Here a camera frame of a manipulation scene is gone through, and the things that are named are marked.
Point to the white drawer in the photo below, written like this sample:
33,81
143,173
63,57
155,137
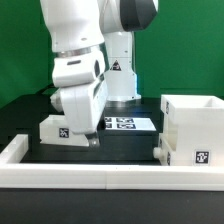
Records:
54,130
165,151

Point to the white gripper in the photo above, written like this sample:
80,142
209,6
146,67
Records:
83,107

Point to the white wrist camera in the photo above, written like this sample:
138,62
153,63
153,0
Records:
78,70

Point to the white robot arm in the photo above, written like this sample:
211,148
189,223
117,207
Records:
78,29

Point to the white U-shaped frame wall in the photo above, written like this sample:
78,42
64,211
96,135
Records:
14,173

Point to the white drawer cabinet box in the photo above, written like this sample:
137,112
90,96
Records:
195,124

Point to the fiducial marker sheet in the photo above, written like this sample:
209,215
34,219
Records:
129,123

